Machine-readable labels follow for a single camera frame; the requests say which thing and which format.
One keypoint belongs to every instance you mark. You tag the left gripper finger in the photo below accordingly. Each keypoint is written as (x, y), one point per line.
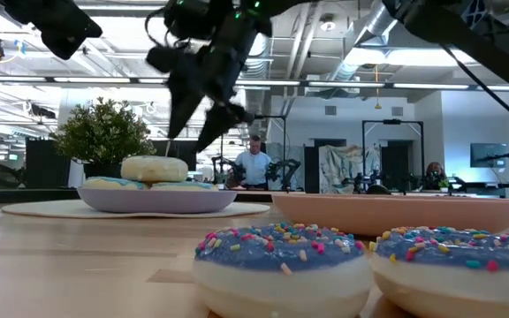
(64, 44)
(75, 20)

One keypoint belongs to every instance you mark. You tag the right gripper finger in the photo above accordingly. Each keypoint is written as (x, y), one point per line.
(214, 128)
(181, 106)

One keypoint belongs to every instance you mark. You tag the cream donut blue drizzle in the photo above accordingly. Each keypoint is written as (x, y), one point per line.
(155, 168)

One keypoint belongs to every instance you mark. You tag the blue iced donut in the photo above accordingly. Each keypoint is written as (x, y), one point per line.
(113, 183)

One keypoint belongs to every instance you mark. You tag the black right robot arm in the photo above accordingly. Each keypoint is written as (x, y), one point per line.
(480, 40)

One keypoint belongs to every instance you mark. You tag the black computer monitor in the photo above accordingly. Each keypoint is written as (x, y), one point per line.
(157, 150)

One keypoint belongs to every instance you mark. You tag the person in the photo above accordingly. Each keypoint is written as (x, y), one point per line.
(435, 174)
(254, 165)

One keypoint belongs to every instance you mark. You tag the potted green plant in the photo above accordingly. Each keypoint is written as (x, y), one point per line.
(102, 132)

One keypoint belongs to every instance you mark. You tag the purple plate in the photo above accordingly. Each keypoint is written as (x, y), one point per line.
(157, 202)

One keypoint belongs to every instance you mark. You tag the round ceiling sensor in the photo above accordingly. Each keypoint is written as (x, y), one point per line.
(328, 24)

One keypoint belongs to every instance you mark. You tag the black monitor back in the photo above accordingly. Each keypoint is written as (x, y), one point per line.
(47, 163)

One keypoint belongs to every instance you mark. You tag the long ceiling light bar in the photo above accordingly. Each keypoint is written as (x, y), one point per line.
(347, 84)

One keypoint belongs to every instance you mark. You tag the crumpled pale sheet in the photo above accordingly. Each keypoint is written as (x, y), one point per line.
(347, 168)

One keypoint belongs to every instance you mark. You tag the round white placemat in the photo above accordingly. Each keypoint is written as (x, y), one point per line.
(38, 208)

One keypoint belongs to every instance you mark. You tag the purple sprinkled donut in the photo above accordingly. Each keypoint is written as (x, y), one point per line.
(458, 287)
(281, 282)

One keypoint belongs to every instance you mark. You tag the pink plate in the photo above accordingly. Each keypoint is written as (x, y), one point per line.
(391, 214)

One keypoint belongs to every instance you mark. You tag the silver ceiling duct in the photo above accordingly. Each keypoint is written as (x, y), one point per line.
(378, 24)
(261, 57)

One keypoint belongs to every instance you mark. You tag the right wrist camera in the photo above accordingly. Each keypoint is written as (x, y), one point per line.
(190, 20)

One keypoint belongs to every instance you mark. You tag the black background rig frame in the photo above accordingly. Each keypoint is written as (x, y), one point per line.
(276, 118)
(391, 122)

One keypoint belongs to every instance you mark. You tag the black table frame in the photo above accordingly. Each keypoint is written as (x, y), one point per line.
(25, 196)

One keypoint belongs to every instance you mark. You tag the wall-mounted screen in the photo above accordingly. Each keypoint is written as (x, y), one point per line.
(488, 155)

